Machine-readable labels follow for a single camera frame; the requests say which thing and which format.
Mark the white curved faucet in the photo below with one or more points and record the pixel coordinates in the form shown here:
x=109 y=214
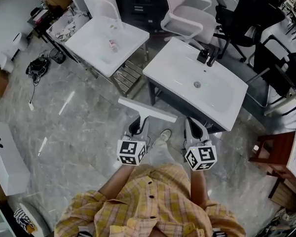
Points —
x=114 y=11

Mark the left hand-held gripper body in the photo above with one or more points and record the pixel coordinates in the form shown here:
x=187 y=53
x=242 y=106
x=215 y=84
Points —
x=131 y=152

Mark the white sink with black faucet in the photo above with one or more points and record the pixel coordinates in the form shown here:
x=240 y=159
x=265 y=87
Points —
x=177 y=68

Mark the metal slatted sink stand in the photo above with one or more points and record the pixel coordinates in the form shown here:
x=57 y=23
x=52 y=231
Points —
x=128 y=78

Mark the white squeegee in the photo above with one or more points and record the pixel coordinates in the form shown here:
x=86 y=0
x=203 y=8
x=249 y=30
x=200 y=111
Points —
x=148 y=108

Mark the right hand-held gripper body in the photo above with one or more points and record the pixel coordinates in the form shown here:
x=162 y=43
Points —
x=201 y=157

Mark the white sneaker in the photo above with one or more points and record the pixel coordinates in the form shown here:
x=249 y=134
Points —
x=164 y=134

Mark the person's right forearm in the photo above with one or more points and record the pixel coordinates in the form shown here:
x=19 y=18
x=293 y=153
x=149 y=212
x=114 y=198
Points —
x=199 y=186

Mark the small clear bottle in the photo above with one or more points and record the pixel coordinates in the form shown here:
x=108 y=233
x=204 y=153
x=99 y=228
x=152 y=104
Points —
x=113 y=46

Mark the black faucet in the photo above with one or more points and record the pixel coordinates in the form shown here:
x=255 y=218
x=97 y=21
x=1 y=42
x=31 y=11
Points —
x=208 y=55

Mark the striped cloth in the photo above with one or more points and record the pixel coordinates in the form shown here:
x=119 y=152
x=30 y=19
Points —
x=23 y=218

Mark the long white basin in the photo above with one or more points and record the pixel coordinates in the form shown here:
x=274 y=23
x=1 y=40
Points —
x=7 y=162

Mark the black chair with metal frame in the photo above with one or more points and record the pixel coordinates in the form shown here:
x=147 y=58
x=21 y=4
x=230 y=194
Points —
x=281 y=70

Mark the dark tall cabinet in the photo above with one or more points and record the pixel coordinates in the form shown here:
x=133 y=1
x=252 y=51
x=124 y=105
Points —
x=140 y=4

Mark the black mesh office chair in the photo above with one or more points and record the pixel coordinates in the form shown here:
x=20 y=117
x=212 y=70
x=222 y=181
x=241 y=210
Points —
x=249 y=18

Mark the light grey trouser leg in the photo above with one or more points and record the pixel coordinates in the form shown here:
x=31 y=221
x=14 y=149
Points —
x=162 y=152

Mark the white office chair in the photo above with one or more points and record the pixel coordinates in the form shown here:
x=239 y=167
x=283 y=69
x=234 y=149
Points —
x=190 y=16

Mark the person's left forearm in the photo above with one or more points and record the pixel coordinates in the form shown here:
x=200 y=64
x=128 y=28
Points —
x=117 y=181

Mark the yellow plaid shirt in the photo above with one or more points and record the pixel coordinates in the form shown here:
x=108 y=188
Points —
x=148 y=206

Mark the red-brown wooden stool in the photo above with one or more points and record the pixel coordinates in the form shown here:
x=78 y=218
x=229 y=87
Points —
x=278 y=149

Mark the marble patterned slab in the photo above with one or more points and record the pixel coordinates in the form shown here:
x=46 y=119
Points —
x=66 y=26

